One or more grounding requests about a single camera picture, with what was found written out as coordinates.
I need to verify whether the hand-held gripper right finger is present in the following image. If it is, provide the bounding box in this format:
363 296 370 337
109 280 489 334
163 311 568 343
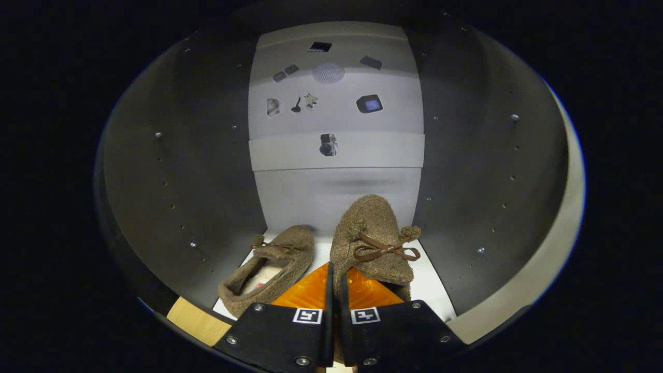
339 267 467 371

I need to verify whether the dark grey shoe cabinet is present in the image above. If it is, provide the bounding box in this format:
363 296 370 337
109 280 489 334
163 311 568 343
93 10 570 348

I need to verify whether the brown fuzzy slipper shoe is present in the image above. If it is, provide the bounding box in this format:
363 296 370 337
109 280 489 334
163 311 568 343
330 194 421 302
218 224 315 318

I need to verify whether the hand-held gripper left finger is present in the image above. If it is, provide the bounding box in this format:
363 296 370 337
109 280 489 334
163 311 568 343
212 262 335 373

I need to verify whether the beige shoe cabinet door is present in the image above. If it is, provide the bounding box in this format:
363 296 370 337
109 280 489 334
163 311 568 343
448 83 587 345

